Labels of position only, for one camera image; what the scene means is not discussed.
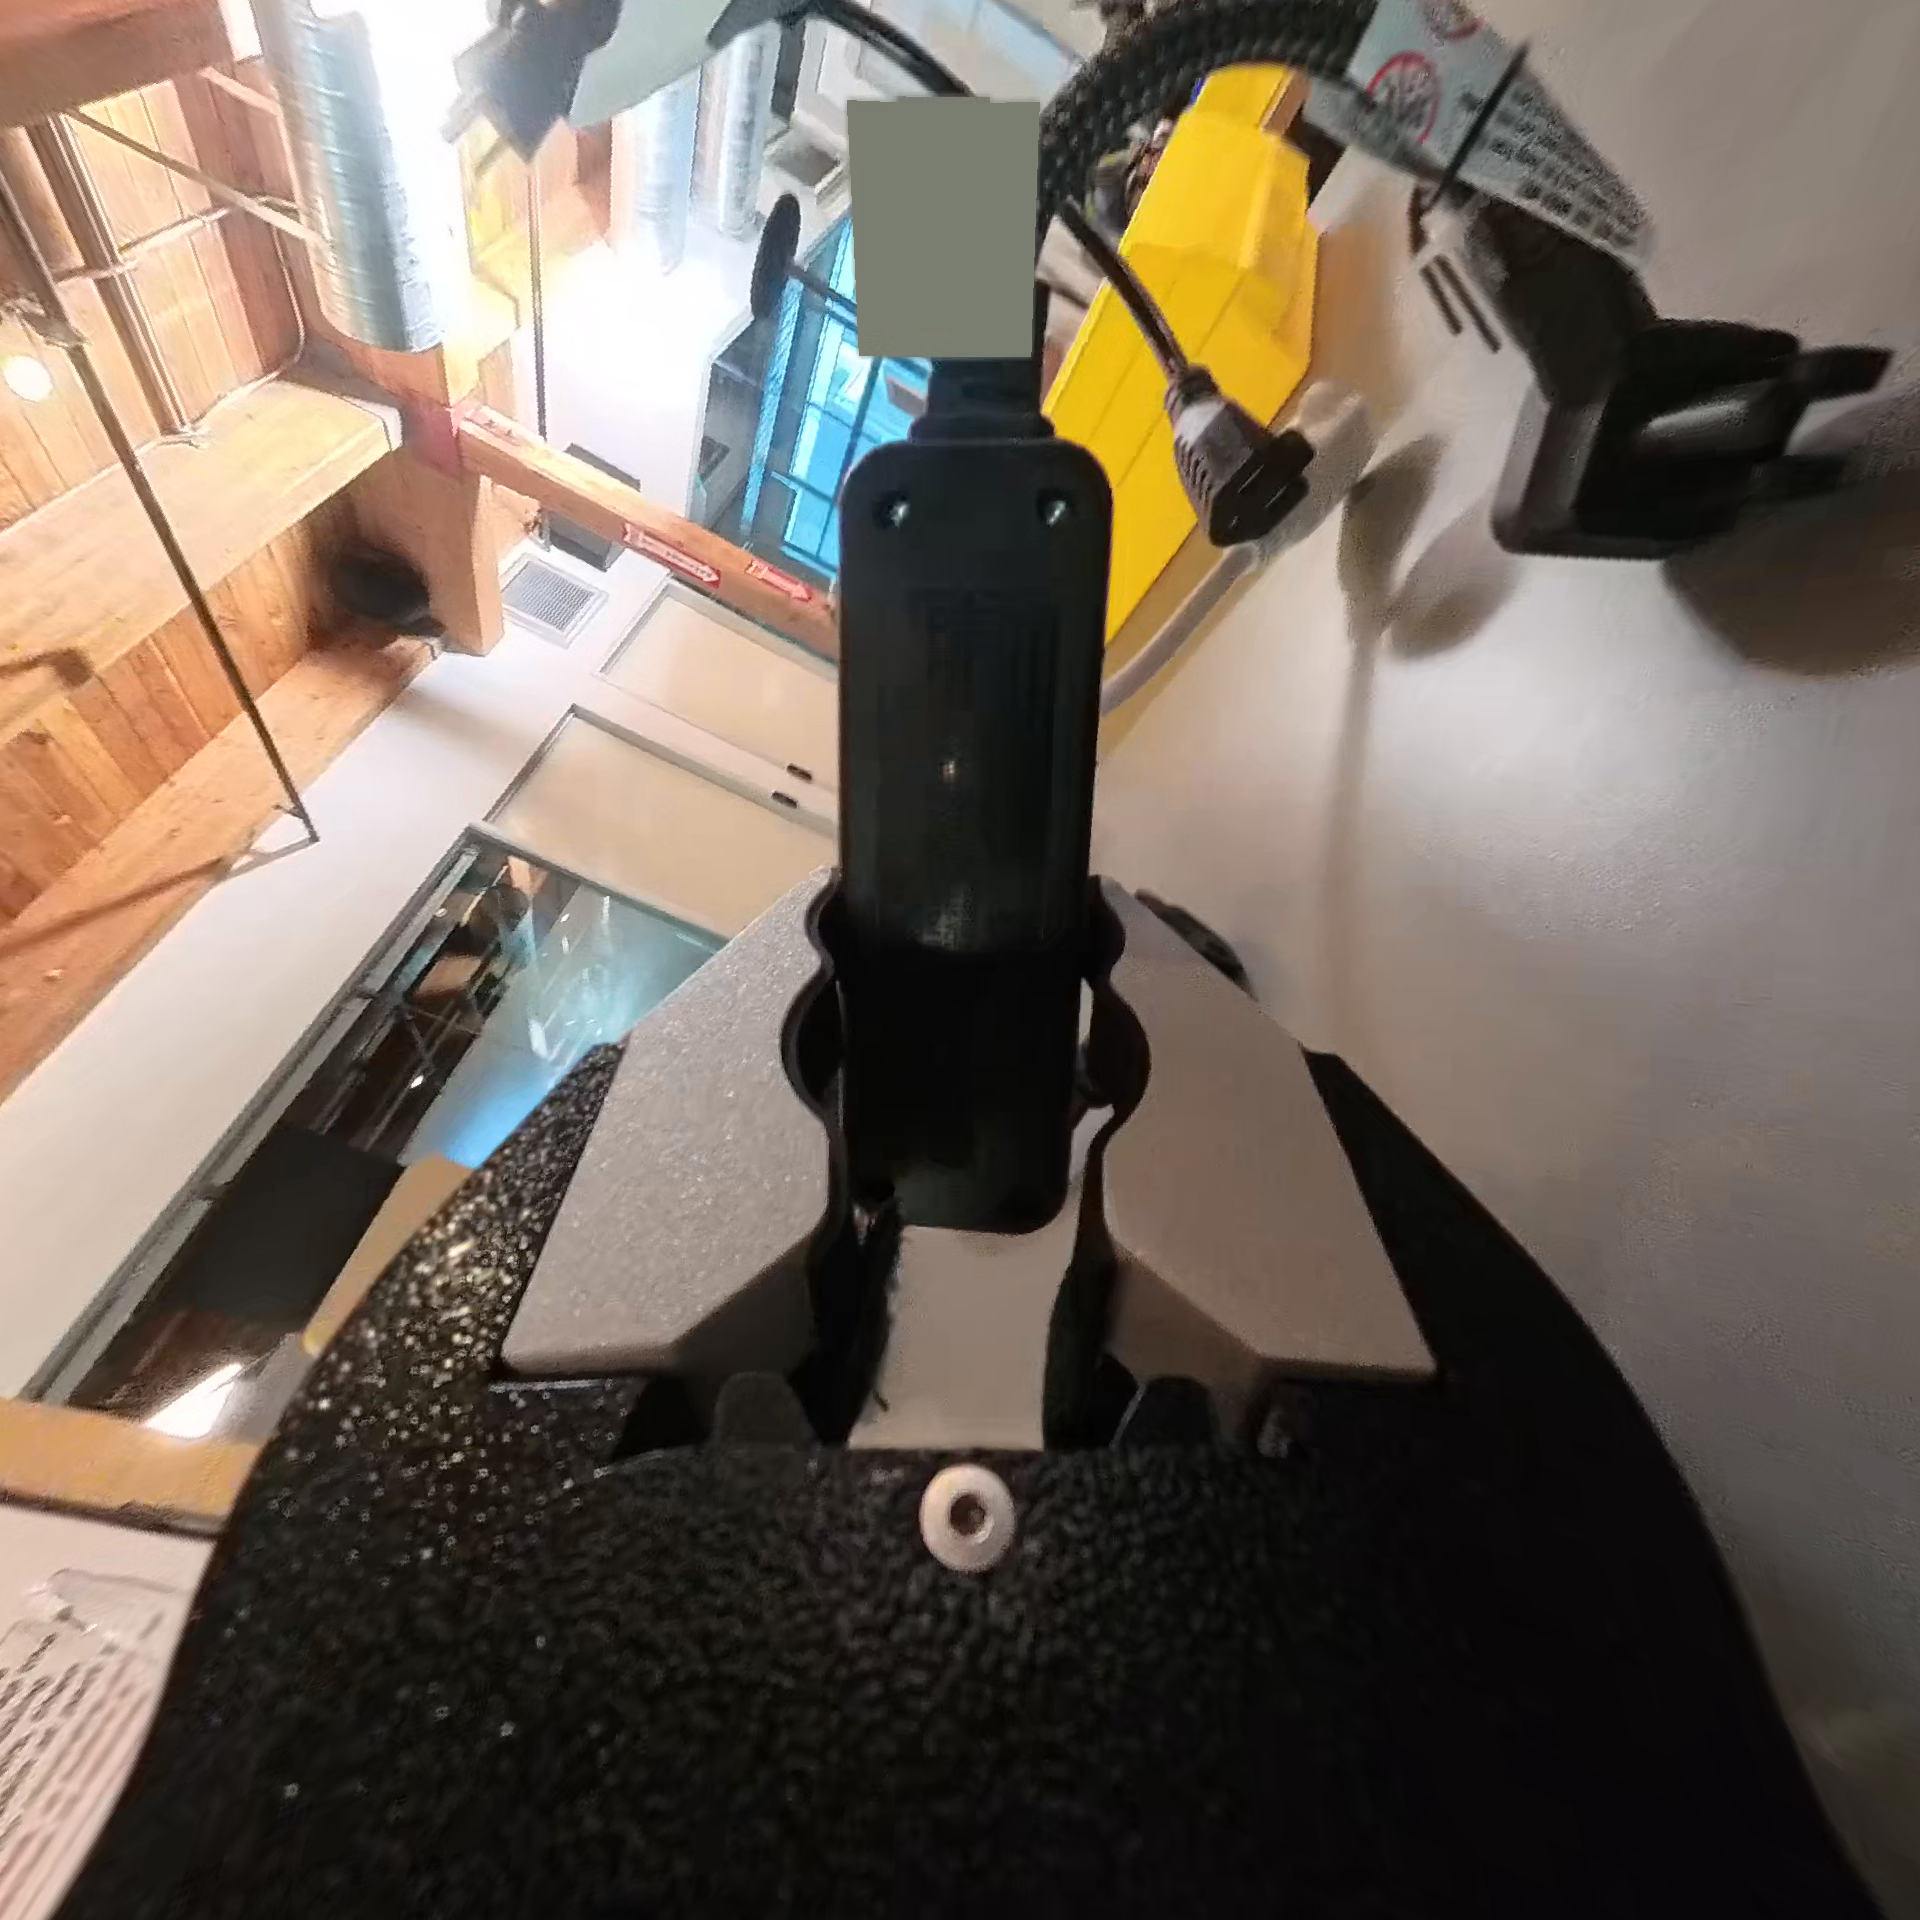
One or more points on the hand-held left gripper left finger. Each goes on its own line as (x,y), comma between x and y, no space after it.
(676,1172)

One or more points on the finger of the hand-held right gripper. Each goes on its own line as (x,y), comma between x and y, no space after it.
(662,61)

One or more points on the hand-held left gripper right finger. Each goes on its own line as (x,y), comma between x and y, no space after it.
(1230,1172)

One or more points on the black power strip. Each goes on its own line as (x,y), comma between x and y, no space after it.
(968,720)

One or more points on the large glass window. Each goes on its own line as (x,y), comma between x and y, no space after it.
(811,434)

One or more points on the white double door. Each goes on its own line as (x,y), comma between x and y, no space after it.
(704,751)

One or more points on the wooden beam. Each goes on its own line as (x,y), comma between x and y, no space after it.
(600,481)

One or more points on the yellow plastic bin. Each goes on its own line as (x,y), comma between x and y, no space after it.
(1245,241)

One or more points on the round ceiling lamp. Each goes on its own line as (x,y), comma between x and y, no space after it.
(23,375)

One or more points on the white warning tag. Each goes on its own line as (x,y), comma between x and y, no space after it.
(1547,136)

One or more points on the silver ventilation duct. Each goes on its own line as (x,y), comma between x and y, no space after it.
(352,166)

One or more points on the wall vent grille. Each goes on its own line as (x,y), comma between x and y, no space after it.
(556,598)

